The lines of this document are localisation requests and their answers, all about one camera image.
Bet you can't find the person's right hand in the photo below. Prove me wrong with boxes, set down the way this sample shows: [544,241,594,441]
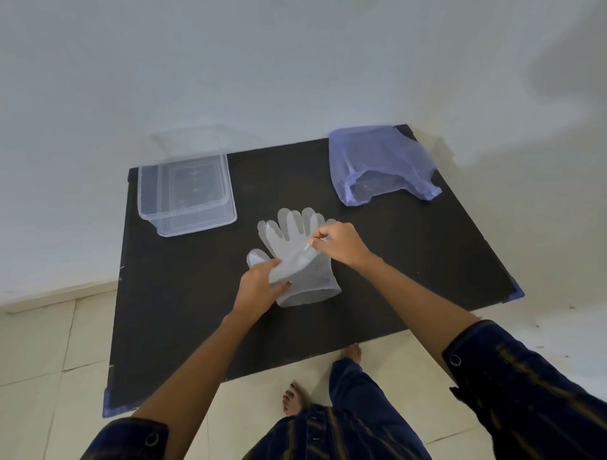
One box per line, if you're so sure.
[308,221,376,271]

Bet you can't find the person's left hand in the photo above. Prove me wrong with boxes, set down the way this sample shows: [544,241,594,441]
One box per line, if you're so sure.
[231,258,293,323]

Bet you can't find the purple translucent plastic bag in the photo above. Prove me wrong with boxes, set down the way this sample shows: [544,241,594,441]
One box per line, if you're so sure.
[328,124,443,207]

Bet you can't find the clear plastic container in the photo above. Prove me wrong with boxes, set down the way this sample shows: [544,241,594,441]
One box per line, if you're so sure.
[137,125,238,238]

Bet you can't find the person's left forearm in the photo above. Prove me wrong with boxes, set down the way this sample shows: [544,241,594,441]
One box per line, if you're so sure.
[132,308,269,460]

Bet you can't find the person's right forearm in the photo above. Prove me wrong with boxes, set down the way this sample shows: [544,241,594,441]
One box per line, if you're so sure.
[353,253,482,380]

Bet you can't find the person's left foot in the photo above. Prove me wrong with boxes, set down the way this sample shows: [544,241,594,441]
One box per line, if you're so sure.
[282,381,312,417]

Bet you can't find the dark striped trousers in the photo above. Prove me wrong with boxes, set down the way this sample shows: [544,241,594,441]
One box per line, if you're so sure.
[328,358,404,427]

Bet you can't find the dark striped shirt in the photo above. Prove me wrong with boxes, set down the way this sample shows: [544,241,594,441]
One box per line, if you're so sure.
[80,320,607,460]

